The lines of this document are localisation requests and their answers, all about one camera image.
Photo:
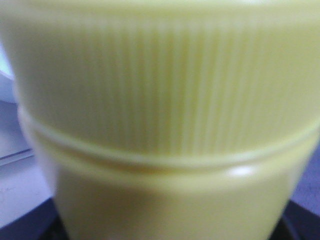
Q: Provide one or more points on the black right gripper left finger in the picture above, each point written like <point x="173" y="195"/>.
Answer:
<point x="41" y="223"/>

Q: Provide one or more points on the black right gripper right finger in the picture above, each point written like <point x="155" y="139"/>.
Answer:
<point x="297" y="223"/>

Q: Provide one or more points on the yellow squeeze bottle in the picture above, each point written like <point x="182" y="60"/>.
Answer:
<point x="167" y="119"/>

